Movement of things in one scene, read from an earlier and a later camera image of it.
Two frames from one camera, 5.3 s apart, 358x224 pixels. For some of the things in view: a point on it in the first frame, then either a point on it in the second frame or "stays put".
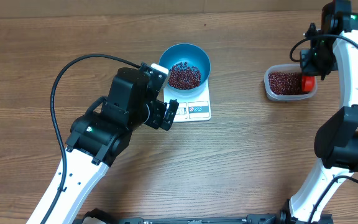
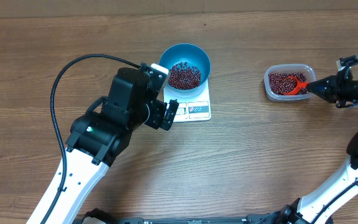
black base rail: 284,216 stays put
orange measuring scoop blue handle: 307,83 to 298,85
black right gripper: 306,60 to 332,94
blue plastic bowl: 188,66 stays put
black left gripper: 158,111 stays put
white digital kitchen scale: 194,107 stays put
